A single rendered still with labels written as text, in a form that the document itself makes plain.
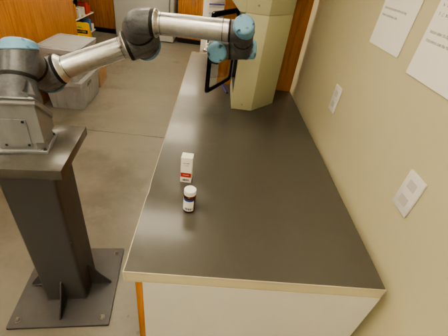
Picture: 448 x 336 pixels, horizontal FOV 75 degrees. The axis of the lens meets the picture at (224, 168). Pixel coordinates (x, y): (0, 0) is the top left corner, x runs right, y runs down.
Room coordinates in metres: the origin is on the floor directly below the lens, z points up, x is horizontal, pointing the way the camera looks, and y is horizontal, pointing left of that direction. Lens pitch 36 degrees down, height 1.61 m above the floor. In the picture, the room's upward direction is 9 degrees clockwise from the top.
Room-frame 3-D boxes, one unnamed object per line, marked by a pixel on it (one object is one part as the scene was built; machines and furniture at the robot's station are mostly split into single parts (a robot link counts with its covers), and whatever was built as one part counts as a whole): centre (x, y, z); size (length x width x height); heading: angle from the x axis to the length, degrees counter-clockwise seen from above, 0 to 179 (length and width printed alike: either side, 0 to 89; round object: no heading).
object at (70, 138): (0.88, 0.74, 0.92); 0.32 x 0.32 x 0.04; 11
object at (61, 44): (3.13, 1.85, 0.49); 0.60 x 0.42 x 0.33; 5
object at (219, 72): (1.65, 0.11, 1.19); 0.30 x 0.01 x 0.40; 158
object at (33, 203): (0.88, 0.74, 0.45); 0.48 x 0.48 x 0.90; 11
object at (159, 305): (1.47, -0.05, 0.45); 2.05 x 0.67 x 0.90; 5
